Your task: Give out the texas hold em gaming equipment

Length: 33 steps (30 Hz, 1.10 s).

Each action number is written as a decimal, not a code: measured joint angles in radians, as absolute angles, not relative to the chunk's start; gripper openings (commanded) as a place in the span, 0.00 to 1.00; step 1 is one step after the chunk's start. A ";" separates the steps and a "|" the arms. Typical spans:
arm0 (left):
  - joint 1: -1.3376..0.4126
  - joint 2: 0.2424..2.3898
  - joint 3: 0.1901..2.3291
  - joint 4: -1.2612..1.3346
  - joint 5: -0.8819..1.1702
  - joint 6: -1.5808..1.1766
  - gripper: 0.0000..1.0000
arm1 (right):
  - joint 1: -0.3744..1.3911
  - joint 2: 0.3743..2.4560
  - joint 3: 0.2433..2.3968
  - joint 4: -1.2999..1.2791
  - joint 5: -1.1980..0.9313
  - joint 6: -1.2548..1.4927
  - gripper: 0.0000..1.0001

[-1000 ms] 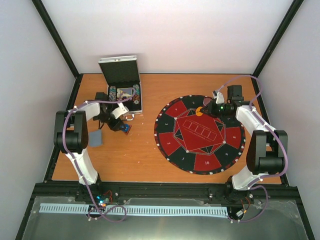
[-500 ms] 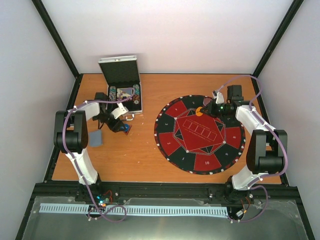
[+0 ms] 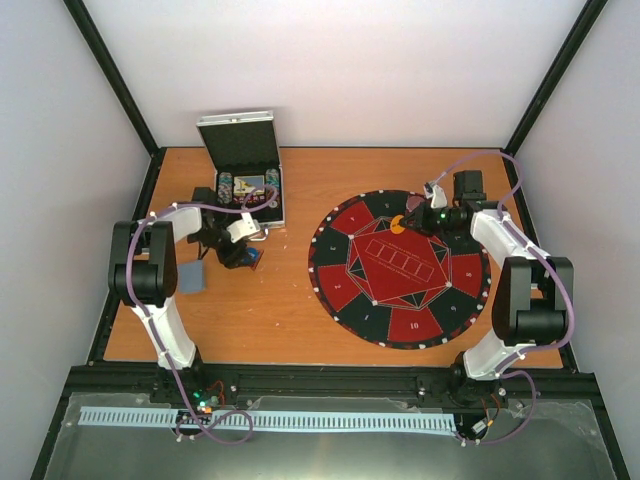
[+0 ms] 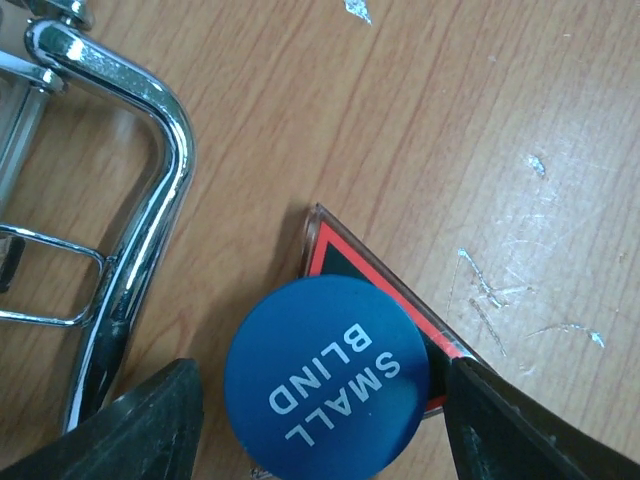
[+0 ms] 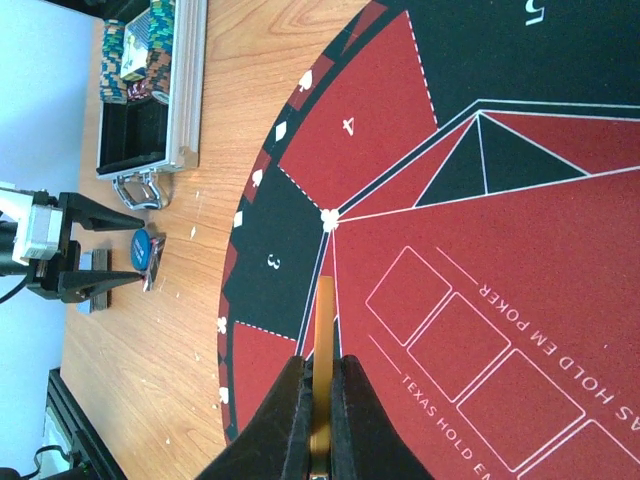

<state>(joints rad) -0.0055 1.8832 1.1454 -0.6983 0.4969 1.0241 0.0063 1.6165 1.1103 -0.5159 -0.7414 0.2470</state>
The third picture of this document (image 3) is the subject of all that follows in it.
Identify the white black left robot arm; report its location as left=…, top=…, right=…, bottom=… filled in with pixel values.
left=108, top=200, right=261, bottom=403

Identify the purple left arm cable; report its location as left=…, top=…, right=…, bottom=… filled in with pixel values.
left=125, top=185, right=280, bottom=446

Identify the right poker chip row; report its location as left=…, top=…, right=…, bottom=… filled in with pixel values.
left=265, top=168, right=280, bottom=209

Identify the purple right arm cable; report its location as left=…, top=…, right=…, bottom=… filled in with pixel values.
left=424, top=149, right=572, bottom=447

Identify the round red black poker mat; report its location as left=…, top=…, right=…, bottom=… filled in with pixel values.
left=308, top=190, right=491, bottom=350

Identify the clear dealer button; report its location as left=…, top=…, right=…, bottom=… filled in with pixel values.
left=405, top=195, right=425, bottom=215

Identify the red dice row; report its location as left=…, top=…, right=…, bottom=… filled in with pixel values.
left=232, top=195, right=265, bottom=207

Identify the orange big blind button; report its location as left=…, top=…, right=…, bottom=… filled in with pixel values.
left=390, top=215, right=406, bottom=235

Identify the boxed playing card deck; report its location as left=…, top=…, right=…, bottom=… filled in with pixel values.
left=233, top=175, right=265, bottom=198

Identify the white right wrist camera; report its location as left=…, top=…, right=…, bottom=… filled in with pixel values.
left=424, top=181, right=448, bottom=209

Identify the light blue slotted cable duct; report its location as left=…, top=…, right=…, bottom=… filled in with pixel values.
left=77, top=406, right=456, bottom=436

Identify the grey card deck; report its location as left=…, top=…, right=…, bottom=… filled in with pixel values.
left=178, top=259, right=206, bottom=294

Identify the aluminium poker chip case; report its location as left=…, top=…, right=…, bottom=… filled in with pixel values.
left=196, top=110, right=285, bottom=242

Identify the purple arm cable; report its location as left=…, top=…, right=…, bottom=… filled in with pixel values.
left=424, top=149, right=572, bottom=447
left=125, top=185, right=280, bottom=446

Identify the left poker chip row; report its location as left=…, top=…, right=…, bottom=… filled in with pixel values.
left=216, top=172, right=233, bottom=205

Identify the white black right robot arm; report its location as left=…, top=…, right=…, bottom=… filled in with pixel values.
left=398, top=170, right=575, bottom=406

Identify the poker chip row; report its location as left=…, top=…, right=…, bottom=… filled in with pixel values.
left=216, top=172, right=233, bottom=205
left=265, top=168, right=280, bottom=209

